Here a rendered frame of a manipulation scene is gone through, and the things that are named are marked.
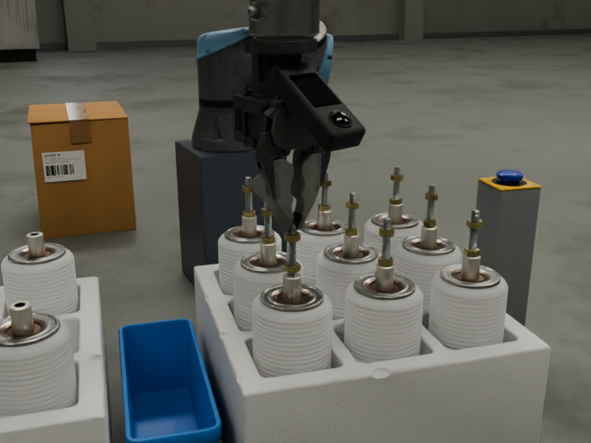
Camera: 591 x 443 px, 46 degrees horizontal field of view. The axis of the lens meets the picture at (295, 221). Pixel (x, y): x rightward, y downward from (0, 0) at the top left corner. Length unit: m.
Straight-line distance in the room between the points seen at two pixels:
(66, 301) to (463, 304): 0.53
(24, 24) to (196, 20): 2.41
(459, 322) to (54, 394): 0.48
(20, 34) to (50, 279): 6.04
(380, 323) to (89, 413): 0.34
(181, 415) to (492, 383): 0.45
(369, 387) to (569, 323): 0.67
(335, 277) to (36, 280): 0.40
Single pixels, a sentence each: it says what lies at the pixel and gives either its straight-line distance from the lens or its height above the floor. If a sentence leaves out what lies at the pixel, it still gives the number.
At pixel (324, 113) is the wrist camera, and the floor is 0.48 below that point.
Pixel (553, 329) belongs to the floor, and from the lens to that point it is 1.39.
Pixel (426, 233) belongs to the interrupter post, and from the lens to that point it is 0.99.
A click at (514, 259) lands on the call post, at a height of 0.20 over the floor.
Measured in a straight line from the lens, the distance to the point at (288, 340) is 0.80.
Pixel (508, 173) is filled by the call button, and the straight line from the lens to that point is 1.12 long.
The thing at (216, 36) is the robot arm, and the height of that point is 0.52.
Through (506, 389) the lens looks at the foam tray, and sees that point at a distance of 0.92.
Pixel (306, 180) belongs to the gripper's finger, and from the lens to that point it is 0.77.
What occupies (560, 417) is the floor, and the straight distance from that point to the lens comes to 1.13.
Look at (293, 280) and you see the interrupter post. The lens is 0.80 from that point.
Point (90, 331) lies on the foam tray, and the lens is 0.94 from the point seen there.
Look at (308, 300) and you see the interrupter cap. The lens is 0.81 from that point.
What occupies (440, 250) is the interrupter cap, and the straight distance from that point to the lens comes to 0.98.
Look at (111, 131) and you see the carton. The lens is 1.81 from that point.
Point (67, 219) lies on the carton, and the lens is 1.86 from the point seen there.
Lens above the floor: 0.59
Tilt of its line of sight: 18 degrees down
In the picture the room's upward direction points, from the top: straight up
